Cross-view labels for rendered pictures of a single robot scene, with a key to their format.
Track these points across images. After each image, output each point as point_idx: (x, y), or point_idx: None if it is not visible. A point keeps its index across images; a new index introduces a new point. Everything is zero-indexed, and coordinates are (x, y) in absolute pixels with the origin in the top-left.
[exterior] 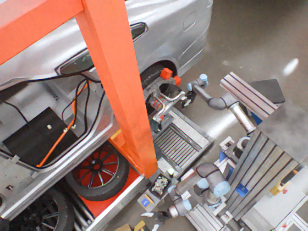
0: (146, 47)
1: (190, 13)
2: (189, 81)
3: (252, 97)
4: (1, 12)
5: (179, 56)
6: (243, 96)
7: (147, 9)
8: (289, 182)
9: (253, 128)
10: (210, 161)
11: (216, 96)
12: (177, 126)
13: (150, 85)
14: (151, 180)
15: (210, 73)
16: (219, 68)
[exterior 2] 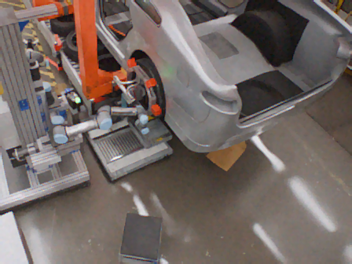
0: (151, 35)
1: (184, 69)
2: (196, 184)
3: (31, 10)
4: None
5: (169, 97)
6: (34, 8)
7: (173, 20)
8: (3, 111)
9: (67, 129)
10: (92, 170)
11: (167, 205)
12: (138, 151)
13: (141, 71)
14: (93, 116)
15: (203, 211)
16: (210, 225)
